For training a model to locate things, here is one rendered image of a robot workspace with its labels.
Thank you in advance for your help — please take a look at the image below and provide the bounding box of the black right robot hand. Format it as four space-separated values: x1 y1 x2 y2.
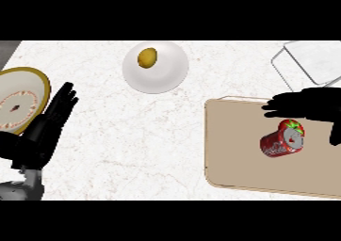
259 87 341 147

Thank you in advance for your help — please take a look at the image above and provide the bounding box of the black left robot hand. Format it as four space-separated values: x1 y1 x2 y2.
0 81 81 172

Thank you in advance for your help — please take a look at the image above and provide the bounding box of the red tomato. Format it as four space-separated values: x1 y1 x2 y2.
277 118 305 137

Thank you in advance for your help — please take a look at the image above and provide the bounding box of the beige tray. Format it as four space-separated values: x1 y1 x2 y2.
203 95 341 201

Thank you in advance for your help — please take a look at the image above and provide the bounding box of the gold-rimmed white plate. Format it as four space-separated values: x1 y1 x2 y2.
0 66 53 149

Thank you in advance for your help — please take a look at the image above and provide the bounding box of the red can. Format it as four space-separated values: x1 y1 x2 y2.
258 125 305 159

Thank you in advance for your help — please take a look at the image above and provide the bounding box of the white bowl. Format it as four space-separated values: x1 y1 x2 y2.
121 40 190 95

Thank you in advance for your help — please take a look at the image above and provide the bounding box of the yellow lemon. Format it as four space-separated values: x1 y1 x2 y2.
135 47 159 69

